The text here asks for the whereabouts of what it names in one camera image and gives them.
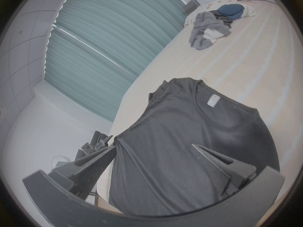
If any blue-green curtain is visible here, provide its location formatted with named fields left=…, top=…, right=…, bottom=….
left=43, top=27, right=138, bottom=123
left=53, top=0, right=201, bottom=79

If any pile of clothes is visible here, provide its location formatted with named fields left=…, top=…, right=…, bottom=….
left=188, top=4, right=257, bottom=50

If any grey bedside table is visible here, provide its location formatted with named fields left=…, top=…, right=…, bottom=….
left=183, top=0, right=199, bottom=14

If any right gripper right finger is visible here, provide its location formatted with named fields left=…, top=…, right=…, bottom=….
left=191, top=144, right=258, bottom=196

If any black T-shirt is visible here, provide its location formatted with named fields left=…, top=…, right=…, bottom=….
left=108, top=78, right=280, bottom=216

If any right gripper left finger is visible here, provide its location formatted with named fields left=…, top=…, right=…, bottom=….
left=48, top=144, right=118, bottom=199

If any bed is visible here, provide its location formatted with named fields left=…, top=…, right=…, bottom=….
left=97, top=0, right=299, bottom=212

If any white printed pillow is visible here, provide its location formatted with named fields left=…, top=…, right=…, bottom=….
left=183, top=0, right=239, bottom=28

